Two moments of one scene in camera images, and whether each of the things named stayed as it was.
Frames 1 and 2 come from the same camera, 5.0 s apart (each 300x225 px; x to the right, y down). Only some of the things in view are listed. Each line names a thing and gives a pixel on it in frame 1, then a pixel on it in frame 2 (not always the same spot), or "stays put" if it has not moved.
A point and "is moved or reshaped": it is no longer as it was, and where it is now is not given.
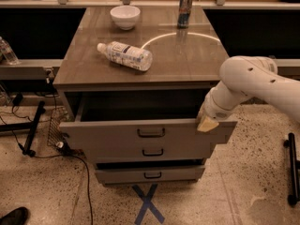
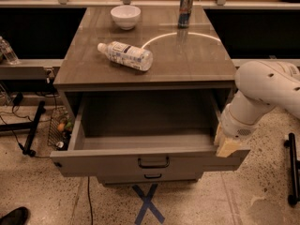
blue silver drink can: [185, 9] stays put
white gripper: [215, 109] → [236, 126]
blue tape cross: [148, 205] stays put
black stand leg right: [293, 167] stays put
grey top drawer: [120, 120] is moved or reshaped
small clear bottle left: [7, 52] stays put
